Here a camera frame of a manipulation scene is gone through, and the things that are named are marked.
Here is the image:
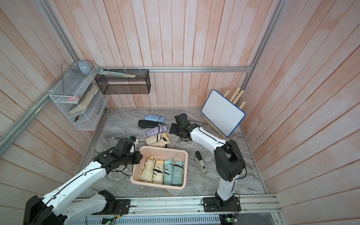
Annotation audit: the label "purple umbrella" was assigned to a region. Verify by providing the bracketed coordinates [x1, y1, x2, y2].
[146, 125, 167, 137]

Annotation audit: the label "tan beige umbrella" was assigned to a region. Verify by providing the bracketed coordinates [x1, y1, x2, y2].
[150, 137, 171, 148]

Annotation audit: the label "mint green umbrella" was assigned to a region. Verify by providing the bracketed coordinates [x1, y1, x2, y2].
[171, 161, 184, 187]
[163, 158, 173, 186]

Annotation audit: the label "pink plastic storage box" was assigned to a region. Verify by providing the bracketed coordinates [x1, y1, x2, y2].
[130, 146, 188, 190]

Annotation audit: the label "cream black striped umbrella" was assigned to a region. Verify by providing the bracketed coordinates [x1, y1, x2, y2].
[152, 160, 164, 185]

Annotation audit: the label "plain cream umbrella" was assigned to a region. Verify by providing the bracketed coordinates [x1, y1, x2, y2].
[139, 157, 156, 183]

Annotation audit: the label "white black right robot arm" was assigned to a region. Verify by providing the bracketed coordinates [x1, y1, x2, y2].
[170, 113, 247, 207]

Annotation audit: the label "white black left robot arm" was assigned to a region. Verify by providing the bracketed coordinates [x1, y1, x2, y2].
[23, 136, 143, 225]

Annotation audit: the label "blue folded umbrella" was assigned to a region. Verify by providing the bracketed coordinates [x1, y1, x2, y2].
[145, 114, 165, 123]

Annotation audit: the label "black folded umbrella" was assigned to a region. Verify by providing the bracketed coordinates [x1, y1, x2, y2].
[138, 120, 159, 129]

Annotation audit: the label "blue framed whiteboard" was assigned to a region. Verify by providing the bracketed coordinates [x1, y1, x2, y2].
[201, 89, 246, 137]

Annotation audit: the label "small wooden easel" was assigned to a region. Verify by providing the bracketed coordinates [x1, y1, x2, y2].
[203, 87, 247, 140]

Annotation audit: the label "pale green ruler tool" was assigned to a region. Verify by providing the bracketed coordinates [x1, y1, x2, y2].
[98, 69, 136, 78]

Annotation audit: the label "wooden brush on shelf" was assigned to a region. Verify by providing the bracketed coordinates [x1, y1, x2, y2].
[68, 83, 99, 114]

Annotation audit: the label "grey round speaker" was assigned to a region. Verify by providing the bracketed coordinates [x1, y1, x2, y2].
[77, 60, 92, 76]

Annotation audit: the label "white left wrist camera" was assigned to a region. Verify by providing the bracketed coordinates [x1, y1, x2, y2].
[129, 136, 138, 145]

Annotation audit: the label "black wire mesh basket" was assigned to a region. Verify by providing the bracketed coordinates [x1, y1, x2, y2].
[95, 69, 151, 95]

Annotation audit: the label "aluminium wall rail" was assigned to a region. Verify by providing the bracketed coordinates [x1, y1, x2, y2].
[98, 66, 252, 73]

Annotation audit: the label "white wire shelf rack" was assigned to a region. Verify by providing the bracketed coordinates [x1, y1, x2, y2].
[50, 63, 109, 131]

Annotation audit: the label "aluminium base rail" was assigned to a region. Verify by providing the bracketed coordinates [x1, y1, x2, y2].
[71, 194, 287, 225]

